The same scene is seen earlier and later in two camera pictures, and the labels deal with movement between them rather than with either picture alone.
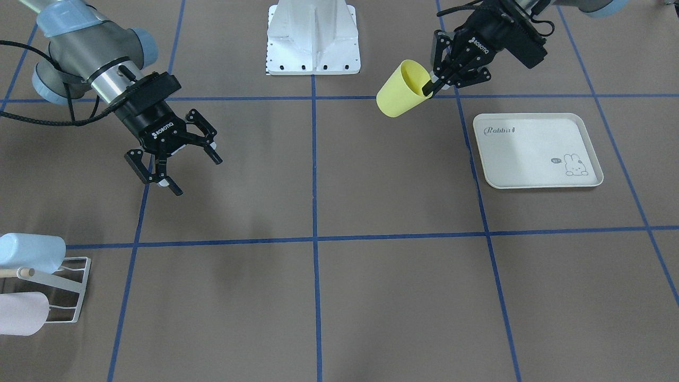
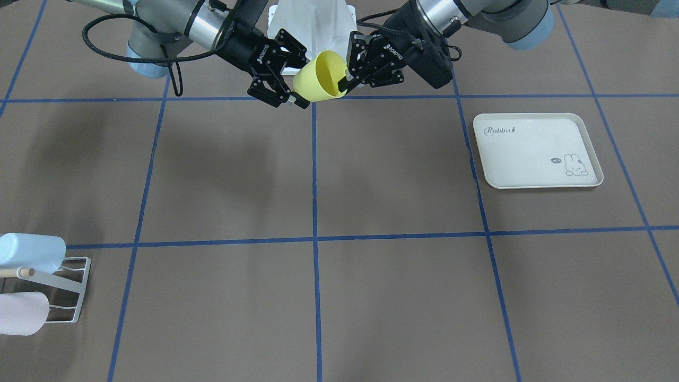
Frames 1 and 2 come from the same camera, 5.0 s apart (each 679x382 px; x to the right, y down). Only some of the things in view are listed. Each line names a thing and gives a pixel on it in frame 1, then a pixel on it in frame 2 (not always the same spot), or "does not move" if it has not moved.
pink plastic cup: (23, 313) does not move
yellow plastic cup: (403, 90) to (317, 80)
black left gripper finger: (474, 74) to (389, 75)
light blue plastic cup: (41, 252) does not move
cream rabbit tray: (536, 150) does not move
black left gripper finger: (444, 72) to (365, 59)
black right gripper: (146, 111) to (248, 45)
